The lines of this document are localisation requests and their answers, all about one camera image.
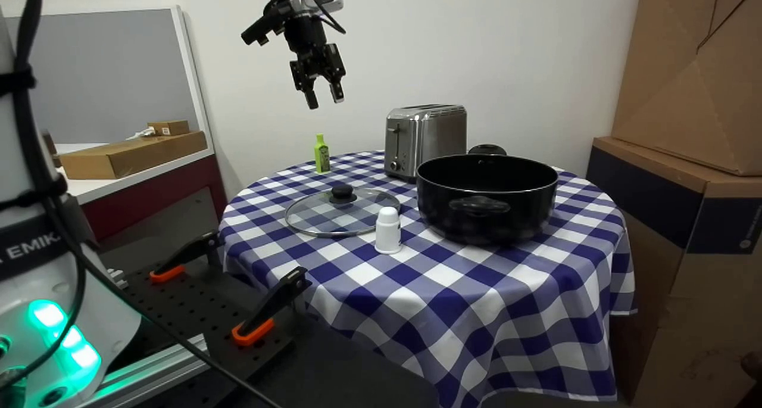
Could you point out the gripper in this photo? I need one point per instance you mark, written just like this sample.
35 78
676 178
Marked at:
306 36

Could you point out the glass lid with black knob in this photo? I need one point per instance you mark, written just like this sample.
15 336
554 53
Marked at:
342 212

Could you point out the black pot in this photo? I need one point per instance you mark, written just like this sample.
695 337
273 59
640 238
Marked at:
485 196

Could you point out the green bottle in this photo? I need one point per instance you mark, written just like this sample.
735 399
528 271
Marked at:
322 153

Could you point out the silver toaster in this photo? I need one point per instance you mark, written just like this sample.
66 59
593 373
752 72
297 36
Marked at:
422 139

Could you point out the white plastic bottle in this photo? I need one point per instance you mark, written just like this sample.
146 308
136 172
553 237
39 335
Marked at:
388 231

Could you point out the small cardboard box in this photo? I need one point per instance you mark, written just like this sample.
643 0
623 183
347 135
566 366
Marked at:
168 127

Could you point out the flat cardboard box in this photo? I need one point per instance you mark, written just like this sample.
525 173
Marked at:
132 154

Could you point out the black and orange clamp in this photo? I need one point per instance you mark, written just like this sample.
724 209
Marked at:
187 255
268 308

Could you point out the white and red desk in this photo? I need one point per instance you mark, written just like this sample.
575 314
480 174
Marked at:
137 199

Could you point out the grey partition panel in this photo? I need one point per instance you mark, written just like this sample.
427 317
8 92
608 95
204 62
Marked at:
101 77

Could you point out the blue white checkered tablecloth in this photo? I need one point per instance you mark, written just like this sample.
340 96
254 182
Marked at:
452 301

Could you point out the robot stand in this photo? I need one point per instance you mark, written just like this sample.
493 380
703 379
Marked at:
226 342

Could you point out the stack of large cardboard boxes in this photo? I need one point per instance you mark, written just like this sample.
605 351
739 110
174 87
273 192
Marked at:
684 205

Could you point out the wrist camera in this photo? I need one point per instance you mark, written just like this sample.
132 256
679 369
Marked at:
261 29

